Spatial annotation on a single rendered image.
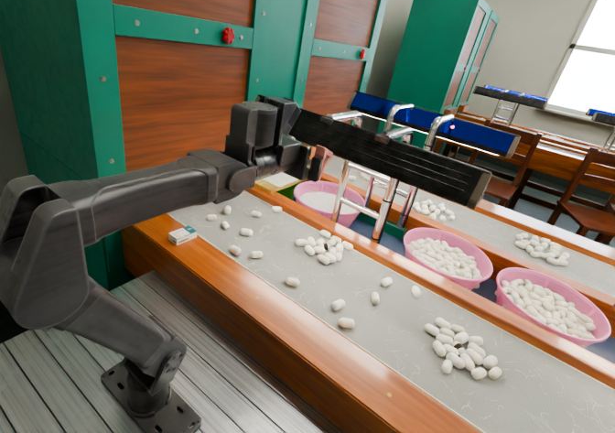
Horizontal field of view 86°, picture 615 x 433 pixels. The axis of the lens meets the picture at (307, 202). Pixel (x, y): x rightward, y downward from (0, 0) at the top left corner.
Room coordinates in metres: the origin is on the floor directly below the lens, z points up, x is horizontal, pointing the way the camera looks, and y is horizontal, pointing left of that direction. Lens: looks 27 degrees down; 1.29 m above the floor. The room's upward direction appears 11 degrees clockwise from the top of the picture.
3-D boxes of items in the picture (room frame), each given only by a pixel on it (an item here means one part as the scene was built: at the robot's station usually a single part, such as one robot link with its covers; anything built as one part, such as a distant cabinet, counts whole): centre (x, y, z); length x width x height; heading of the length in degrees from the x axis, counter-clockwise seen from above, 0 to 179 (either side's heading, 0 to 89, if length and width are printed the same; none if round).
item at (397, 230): (1.19, -0.33, 0.90); 0.20 x 0.19 x 0.45; 58
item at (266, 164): (0.53, 0.10, 1.08); 0.07 x 0.06 x 0.07; 150
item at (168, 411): (0.34, 0.21, 0.71); 0.20 x 0.07 x 0.08; 60
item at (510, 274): (0.73, -0.69, 0.72); 0.27 x 0.27 x 0.10
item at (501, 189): (2.62, -1.39, 0.45); 0.44 x 0.44 x 0.91; 55
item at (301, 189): (1.11, -0.08, 0.72); 0.27 x 0.27 x 0.10
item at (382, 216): (0.85, -0.12, 0.90); 0.20 x 0.19 x 0.45; 58
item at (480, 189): (0.78, -0.07, 1.08); 0.62 x 0.08 x 0.07; 58
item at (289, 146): (0.58, 0.07, 1.13); 0.07 x 0.06 x 0.11; 60
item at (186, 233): (0.70, 0.30, 0.77); 0.06 x 0.04 x 0.02; 148
